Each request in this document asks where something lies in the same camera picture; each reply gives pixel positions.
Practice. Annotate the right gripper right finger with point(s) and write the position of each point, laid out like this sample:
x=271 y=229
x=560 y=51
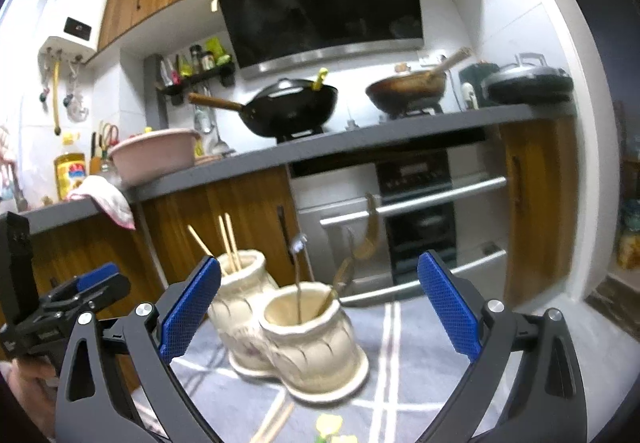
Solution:
x=547 y=401

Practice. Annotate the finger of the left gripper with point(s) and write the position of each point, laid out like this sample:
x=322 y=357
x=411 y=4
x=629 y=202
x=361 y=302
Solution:
x=83 y=294
x=97 y=275

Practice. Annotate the black wall spice rack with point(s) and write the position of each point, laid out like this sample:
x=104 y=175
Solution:
x=204 y=62

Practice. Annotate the grey kitchen countertop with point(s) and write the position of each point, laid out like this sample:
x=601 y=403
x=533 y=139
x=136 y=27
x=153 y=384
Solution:
x=322 y=145

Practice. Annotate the small silver spoon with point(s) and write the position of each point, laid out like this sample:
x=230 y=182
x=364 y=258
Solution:
x=297 y=247

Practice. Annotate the silver fork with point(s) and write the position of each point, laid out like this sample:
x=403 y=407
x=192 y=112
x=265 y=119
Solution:
x=342 y=277

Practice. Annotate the built-in steel oven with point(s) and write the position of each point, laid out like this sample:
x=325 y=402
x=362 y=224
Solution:
x=453 y=201

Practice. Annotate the person's left hand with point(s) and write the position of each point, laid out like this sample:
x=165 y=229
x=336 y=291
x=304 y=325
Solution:
x=27 y=379

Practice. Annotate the yellow spatula in wok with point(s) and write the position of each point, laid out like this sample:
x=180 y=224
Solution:
x=321 y=76

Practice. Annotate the pink plastic basin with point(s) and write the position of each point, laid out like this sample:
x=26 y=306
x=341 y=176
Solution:
x=150 y=155

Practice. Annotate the pink white dish cloth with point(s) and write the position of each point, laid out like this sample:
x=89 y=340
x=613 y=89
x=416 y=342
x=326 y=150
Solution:
x=107 y=197

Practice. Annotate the wooden chopstick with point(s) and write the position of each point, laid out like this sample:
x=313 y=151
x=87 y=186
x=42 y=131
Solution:
x=231 y=243
x=199 y=240
x=225 y=241
x=275 y=419

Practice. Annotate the yellow cooking oil bottle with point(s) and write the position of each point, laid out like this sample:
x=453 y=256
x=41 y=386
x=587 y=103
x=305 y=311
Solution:
x=69 y=167

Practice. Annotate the white ceramic utensil holder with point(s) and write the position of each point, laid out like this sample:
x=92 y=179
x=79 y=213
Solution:
x=284 y=333

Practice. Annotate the dark green kettle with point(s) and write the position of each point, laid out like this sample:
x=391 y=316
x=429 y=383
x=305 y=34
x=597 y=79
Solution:
x=471 y=80

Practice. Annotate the green yellow tulip spoon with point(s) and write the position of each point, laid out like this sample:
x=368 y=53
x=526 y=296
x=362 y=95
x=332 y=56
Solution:
x=327 y=426

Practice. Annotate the black wok wooden handle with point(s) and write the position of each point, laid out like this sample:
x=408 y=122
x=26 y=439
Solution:
x=281 y=110

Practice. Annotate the white water heater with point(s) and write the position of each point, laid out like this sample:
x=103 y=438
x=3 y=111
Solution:
x=71 y=28

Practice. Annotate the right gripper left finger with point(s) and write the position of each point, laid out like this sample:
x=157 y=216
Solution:
x=93 y=402

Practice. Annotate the brown frying pan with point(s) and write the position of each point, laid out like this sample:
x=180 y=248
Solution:
x=415 y=91

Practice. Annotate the gold fork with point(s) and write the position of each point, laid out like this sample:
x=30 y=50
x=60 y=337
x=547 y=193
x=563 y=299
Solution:
x=366 y=249

